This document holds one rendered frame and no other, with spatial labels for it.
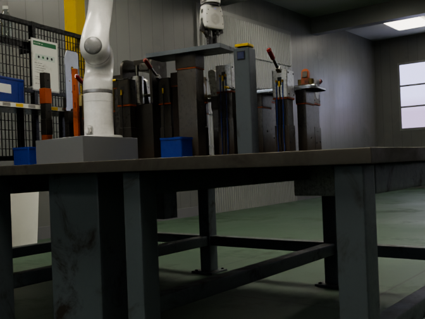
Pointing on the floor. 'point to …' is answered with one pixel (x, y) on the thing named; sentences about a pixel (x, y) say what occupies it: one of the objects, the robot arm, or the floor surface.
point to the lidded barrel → (24, 218)
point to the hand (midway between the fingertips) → (212, 42)
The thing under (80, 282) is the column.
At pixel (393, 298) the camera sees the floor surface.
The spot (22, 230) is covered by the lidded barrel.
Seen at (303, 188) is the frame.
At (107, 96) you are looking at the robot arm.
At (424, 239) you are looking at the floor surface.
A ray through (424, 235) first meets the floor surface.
